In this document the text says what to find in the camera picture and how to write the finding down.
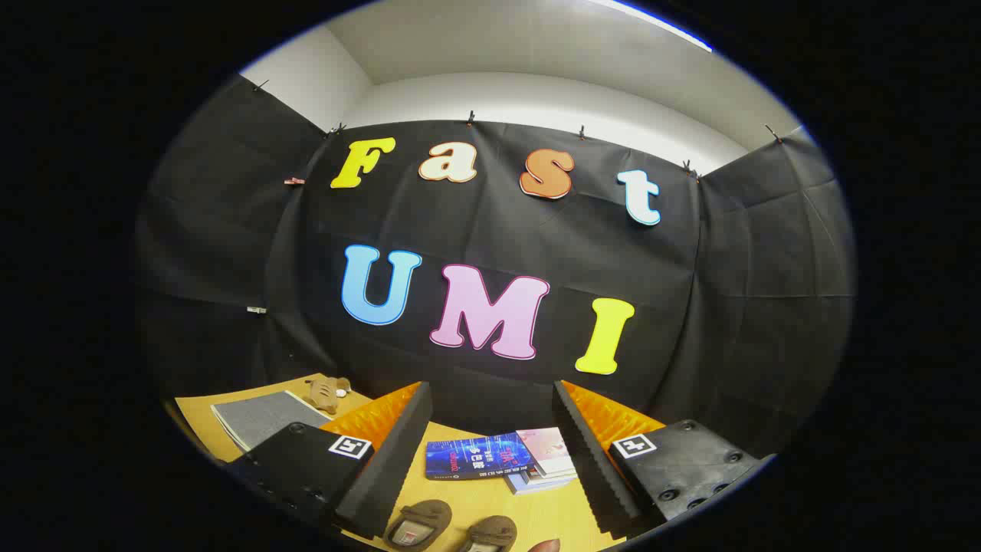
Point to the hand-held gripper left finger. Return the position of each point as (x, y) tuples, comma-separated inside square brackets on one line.
[(395, 468)]

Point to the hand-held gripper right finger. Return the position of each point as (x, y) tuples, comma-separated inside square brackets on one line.
[(590, 468)]

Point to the brown fuzzy shoe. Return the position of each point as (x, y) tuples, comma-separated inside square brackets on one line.
[(494, 527), (420, 512)]

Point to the grey fabric storage box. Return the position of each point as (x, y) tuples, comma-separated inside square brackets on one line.
[(260, 418)]

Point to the pink book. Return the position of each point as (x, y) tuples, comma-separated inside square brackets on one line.
[(546, 451)]

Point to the grey-blue book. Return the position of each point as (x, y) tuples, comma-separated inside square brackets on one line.
[(540, 484)]

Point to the blue book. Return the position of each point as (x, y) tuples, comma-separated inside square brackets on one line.
[(475, 456)]

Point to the brown striped plush toy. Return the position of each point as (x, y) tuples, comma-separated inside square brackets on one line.
[(326, 392)]

